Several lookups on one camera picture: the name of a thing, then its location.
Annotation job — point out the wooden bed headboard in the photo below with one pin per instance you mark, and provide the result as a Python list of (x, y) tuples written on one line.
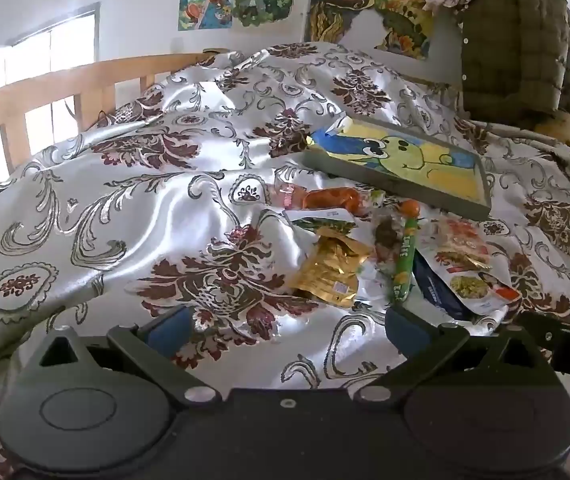
[(90, 77)]

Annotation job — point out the white packet with red print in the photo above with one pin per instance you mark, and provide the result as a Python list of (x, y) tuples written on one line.
[(470, 270)]

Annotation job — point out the grey rectangular tray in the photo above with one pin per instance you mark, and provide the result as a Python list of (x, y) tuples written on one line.
[(395, 190)]

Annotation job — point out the gold foil snack packet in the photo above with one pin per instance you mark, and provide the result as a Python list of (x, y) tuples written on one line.
[(330, 265)]

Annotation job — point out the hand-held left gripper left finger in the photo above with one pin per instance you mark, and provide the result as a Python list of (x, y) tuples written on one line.
[(170, 327)]

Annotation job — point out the window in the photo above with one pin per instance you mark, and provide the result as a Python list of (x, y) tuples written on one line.
[(65, 40)]

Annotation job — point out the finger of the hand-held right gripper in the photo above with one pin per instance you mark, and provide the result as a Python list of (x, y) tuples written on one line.
[(540, 325)]

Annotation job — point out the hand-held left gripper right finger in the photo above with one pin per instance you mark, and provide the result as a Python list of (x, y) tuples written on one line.
[(405, 327)]

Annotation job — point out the dark blue snack packet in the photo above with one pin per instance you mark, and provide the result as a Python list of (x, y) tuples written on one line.
[(430, 285)]

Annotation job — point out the tangerine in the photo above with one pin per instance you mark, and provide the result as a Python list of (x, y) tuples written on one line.
[(409, 208)]

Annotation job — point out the swirly painted wall poster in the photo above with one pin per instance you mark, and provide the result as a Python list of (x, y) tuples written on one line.
[(345, 15)]

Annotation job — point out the light wooden board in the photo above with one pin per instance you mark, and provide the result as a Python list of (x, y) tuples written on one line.
[(565, 132)]

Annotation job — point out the white packet with green vegetables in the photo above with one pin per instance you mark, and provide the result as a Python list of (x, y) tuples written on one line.
[(325, 220)]

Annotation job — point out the olive green puffer jacket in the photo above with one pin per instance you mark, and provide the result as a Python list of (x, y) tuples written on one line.
[(510, 45)]

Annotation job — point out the green tube snack stick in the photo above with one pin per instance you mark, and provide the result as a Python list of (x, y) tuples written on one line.
[(405, 255)]

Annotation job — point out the clear packet of brown snacks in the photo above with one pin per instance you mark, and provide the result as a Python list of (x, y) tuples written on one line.
[(387, 235)]

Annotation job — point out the green cartoon painting sheet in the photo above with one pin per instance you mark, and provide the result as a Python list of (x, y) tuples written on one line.
[(415, 160)]

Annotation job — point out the clear packet of orange snacks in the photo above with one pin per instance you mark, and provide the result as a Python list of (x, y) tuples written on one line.
[(330, 197)]

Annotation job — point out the floral satin blanket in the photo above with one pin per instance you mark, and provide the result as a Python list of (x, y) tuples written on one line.
[(115, 240)]

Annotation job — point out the small white sachet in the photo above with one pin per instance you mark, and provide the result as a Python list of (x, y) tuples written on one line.
[(372, 285)]

